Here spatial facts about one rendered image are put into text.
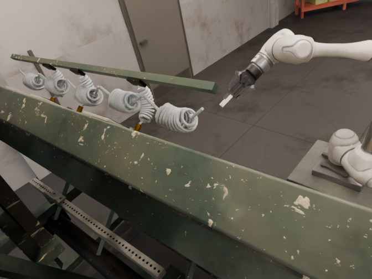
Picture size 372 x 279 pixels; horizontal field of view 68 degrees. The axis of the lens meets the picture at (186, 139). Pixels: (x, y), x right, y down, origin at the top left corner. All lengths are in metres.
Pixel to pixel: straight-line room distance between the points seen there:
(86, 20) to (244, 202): 3.91
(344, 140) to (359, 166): 0.19
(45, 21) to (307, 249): 3.81
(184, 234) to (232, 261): 0.13
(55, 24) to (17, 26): 0.43
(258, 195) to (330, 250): 0.10
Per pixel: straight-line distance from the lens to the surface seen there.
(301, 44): 1.17
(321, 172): 2.03
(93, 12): 4.23
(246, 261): 0.62
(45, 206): 2.39
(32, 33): 3.91
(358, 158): 1.77
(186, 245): 0.68
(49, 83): 1.15
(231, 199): 0.40
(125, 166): 0.53
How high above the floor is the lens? 2.19
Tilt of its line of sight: 36 degrees down
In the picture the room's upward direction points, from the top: 14 degrees counter-clockwise
